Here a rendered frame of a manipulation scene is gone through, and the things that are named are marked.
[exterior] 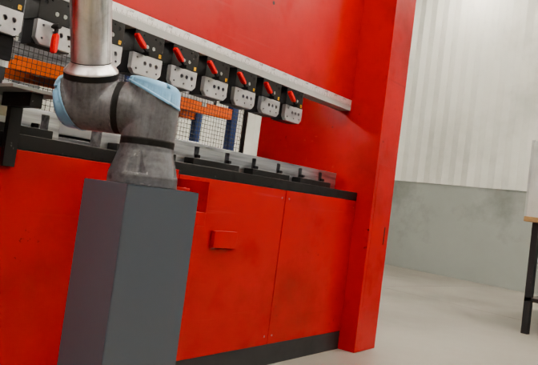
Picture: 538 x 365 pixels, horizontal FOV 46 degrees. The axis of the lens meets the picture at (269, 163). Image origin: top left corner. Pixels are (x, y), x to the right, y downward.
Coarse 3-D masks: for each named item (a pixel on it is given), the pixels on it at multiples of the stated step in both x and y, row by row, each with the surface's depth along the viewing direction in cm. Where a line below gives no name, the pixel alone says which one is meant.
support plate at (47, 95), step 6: (0, 84) 174; (6, 84) 172; (12, 84) 171; (18, 84) 172; (0, 90) 185; (6, 90) 183; (12, 90) 181; (18, 90) 179; (24, 90) 177; (30, 90) 175; (36, 90) 176; (42, 90) 178; (48, 96) 183
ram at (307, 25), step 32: (64, 0) 209; (128, 0) 230; (160, 0) 243; (192, 0) 257; (224, 0) 272; (256, 0) 290; (288, 0) 310; (320, 0) 333; (352, 0) 359; (160, 32) 244; (192, 32) 258; (224, 32) 274; (256, 32) 291; (288, 32) 312; (320, 32) 335; (352, 32) 362; (288, 64) 314; (320, 64) 337; (352, 64) 364; (320, 96) 340
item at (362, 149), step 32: (384, 0) 362; (384, 32) 360; (384, 64) 357; (352, 96) 367; (384, 96) 355; (288, 128) 391; (320, 128) 377; (352, 128) 364; (384, 128) 357; (288, 160) 388; (320, 160) 374; (352, 160) 362; (384, 160) 360; (384, 192) 362; (384, 224) 365; (352, 256) 354; (384, 256) 369; (352, 288) 352; (352, 320) 350; (352, 352) 348
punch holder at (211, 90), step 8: (200, 56) 269; (208, 56) 266; (200, 64) 268; (216, 64) 271; (224, 64) 275; (200, 72) 267; (208, 72) 267; (224, 72) 275; (200, 80) 267; (208, 80) 268; (216, 80) 271; (224, 80) 276; (200, 88) 266; (208, 88) 267; (216, 88) 272; (224, 88) 276; (200, 96) 272; (208, 96) 269; (216, 96) 272; (224, 96) 276
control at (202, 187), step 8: (184, 184) 221; (192, 184) 219; (200, 184) 217; (208, 184) 214; (200, 192) 216; (208, 192) 214; (200, 200) 216; (200, 208) 215; (200, 216) 212; (200, 224) 212
